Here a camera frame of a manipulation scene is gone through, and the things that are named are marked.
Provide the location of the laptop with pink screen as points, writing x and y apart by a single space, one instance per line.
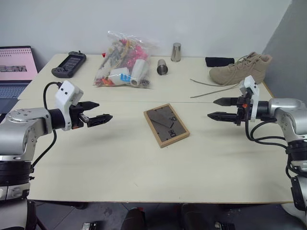
14 64

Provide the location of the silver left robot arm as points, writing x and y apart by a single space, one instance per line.
21 129

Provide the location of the black handheld game console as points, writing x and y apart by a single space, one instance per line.
69 63

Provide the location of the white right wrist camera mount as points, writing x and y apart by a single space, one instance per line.
254 95

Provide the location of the black folded cloth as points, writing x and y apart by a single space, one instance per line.
219 62

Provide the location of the clear plastic bag of items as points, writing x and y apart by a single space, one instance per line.
124 64

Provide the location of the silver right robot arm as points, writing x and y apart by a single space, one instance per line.
287 107

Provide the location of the white robot body panel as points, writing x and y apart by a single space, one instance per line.
12 215
295 218

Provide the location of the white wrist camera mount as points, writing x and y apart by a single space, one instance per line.
254 95
66 92

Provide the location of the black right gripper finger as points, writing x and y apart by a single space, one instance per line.
225 101
223 116

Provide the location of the tan suede boot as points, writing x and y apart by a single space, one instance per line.
239 70

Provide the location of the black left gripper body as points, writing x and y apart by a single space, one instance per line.
78 117

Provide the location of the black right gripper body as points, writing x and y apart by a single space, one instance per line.
242 112

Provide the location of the dark red rounded shape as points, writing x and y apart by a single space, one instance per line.
133 219

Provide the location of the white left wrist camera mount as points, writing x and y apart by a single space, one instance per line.
66 92

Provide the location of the wooden picture frame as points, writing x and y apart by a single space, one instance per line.
165 125

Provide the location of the short steel cup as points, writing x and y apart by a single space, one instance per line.
162 67

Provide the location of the beige loose shoelace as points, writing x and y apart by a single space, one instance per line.
206 84

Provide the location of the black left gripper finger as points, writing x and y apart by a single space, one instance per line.
91 105
100 119

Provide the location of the tall steel cup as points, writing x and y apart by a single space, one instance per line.
176 52

